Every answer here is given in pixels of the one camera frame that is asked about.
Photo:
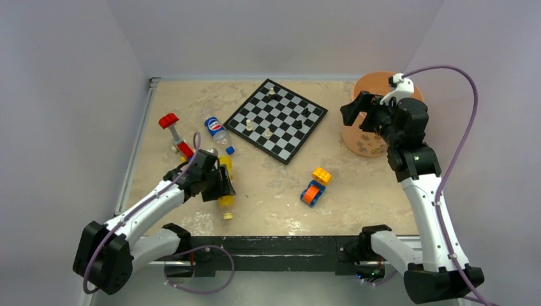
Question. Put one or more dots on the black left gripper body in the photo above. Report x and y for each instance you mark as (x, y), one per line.
(203, 179)

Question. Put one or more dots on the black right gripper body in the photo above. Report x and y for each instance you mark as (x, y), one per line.
(380, 120)

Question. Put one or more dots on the yellow juice bottle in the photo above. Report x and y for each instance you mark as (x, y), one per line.
(226, 203)

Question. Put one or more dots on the blue pepsi bottle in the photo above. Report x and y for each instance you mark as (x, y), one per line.
(219, 134)

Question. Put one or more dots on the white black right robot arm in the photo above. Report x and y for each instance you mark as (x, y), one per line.
(441, 270)

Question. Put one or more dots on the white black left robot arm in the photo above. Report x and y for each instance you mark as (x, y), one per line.
(109, 253)

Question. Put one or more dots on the orange plastic bin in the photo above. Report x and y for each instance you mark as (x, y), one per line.
(364, 143)

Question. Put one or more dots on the black chess piece middle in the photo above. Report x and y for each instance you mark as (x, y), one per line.
(298, 124)

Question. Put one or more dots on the white chess piece left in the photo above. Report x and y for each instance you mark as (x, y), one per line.
(249, 126)

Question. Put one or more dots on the red toy block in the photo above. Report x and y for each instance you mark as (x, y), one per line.
(168, 120)

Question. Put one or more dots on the yellow toy block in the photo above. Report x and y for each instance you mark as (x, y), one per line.
(321, 176)

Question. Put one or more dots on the black white chessboard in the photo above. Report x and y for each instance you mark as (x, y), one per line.
(278, 116)

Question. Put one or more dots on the orange blue toy car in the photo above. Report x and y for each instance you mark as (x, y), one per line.
(312, 193)

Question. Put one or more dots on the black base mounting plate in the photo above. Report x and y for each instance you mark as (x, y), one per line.
(340, 255)

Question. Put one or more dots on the aluminium table frame rail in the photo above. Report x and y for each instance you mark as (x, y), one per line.
(132, 161)

